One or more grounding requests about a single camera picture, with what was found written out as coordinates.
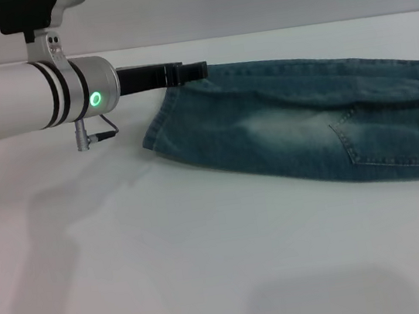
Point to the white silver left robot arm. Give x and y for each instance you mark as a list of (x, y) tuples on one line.
[(10, 103)]

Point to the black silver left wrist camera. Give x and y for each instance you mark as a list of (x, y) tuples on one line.
[(36, 9)]

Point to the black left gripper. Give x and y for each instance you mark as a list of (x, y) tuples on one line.
[(142, 78)]

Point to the blue denim shorts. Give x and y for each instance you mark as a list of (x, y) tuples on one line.
[(289, 138)]

